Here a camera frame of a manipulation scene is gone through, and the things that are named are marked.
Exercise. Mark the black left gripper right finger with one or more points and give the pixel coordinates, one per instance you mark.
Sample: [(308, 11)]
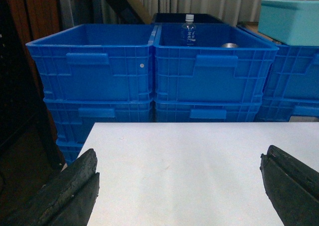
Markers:
[(291, 186)]

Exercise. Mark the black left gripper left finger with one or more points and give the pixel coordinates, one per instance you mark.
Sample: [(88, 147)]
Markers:
[(67, 200)]

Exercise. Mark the blue crate bottom left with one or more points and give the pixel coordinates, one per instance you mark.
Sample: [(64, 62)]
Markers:
[(70, 150)]

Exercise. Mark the blue crate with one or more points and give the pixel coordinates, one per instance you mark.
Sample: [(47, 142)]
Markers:
[(205, 112), (208, 72), (275, 109), (70, 150), (97, 62), (294, 73), (75, 119)]

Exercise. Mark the brown wooden cabinet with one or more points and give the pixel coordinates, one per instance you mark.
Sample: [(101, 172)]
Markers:
[(29, 156)]

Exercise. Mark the blue crate lower left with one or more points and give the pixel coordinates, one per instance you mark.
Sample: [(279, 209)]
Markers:
[(75, 119)]

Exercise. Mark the blue crate lower right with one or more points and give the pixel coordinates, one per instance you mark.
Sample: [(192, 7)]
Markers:
[(275, 109)]

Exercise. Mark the blue crate top right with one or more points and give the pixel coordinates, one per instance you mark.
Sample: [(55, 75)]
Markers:
[(294, 73)]

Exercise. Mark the blue crate lower middle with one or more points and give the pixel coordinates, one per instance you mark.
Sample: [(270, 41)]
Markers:
[(205, 112)]

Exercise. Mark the blue crate top left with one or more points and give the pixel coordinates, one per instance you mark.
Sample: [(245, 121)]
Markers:
[(97, 62)]

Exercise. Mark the blue crate top middle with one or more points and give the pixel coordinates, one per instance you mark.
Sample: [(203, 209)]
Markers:
[(208, 72)]

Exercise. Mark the silver metal can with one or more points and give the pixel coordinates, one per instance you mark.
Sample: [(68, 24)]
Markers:
[(230, 45)]

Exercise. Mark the teal plastic box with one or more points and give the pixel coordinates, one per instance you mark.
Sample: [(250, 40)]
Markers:
[(293, 22)]

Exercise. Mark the clear water bottle blue label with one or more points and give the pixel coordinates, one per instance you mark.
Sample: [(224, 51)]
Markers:
[(188, 31)]

